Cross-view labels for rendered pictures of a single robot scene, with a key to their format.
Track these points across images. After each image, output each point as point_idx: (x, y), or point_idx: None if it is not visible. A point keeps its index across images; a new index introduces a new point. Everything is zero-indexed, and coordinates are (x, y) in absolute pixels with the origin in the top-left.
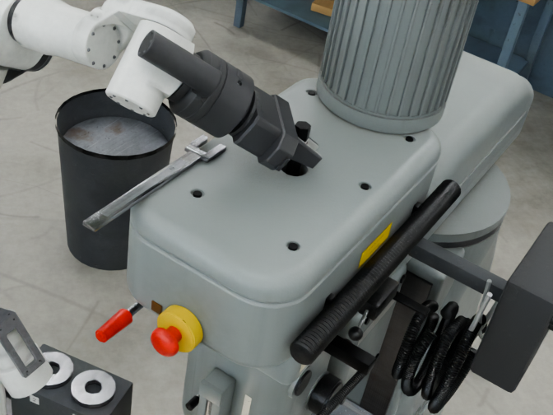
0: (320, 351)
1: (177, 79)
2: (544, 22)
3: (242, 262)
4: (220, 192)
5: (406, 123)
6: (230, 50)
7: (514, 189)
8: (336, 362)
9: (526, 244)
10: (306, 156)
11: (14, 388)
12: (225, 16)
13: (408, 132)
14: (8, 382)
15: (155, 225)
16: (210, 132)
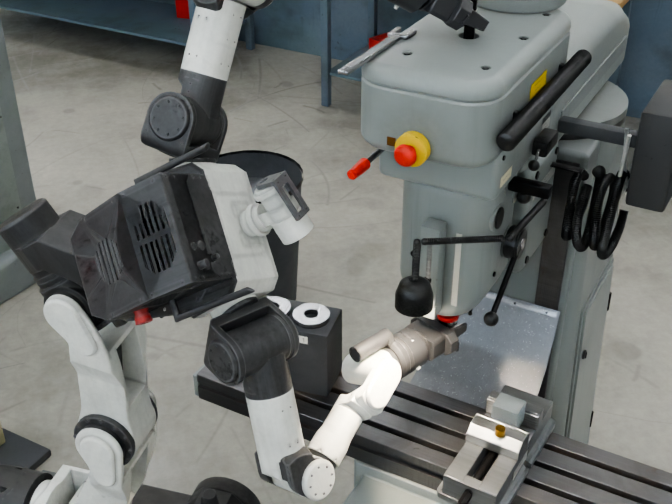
0: (519, 139)
1: None
2: None
3: (454, 77)
4: (423, 51)
5: (542, 2)
6: (324, 126)
7: (624, 200)
8: (517, 219)
9: (646, 243)
10: (478, 20)
11: (289, 233)
12: (311, 99)
13: (544, 10)
14: (285, 229)
15: (385, 71)
16: (410, 6)
